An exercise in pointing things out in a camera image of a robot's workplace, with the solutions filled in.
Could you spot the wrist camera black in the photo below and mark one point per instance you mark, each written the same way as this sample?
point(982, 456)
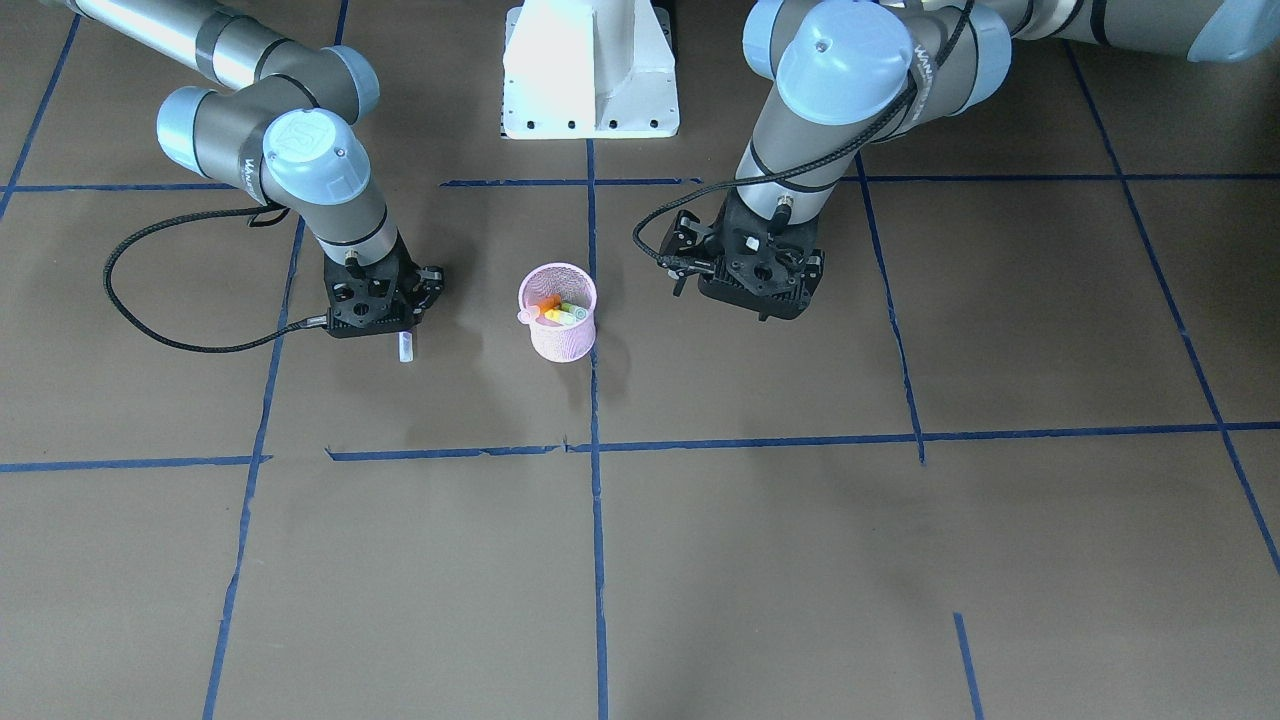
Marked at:
point(774, 279)
point(382, 299)

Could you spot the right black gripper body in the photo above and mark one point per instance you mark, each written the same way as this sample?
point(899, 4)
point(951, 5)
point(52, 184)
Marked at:
point(430, 283)

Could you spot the purple highlighter pen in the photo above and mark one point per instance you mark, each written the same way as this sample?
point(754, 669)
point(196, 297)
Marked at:
point(405, 347)

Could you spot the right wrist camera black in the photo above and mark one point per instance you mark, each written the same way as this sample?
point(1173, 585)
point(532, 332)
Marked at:
point(382, 299)

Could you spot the green highlighter pen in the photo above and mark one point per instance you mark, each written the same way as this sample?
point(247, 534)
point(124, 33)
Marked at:
point(573, 313)

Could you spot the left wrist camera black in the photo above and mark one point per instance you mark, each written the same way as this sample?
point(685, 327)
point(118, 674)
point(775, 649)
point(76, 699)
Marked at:
point(774, 279)

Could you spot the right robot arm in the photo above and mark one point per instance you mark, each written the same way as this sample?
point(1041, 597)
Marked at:
point(279, 123)

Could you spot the yellow highlighter pen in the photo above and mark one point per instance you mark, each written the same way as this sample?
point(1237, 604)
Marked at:
point(553, 316)

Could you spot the camera cable black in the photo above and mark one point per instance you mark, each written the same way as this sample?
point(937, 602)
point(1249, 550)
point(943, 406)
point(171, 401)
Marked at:
point(167, 280)
point(844, 74)

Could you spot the white pillar with base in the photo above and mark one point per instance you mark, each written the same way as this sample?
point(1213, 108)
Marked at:
point(590, 69)

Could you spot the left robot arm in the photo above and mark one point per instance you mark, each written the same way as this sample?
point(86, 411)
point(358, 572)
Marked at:
point(1217, 31)

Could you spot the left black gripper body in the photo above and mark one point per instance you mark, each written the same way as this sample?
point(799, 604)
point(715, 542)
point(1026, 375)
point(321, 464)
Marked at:
point(686, 243)

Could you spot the pink mesh pen holder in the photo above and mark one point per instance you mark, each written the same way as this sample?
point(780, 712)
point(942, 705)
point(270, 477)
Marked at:
point(575, 286)

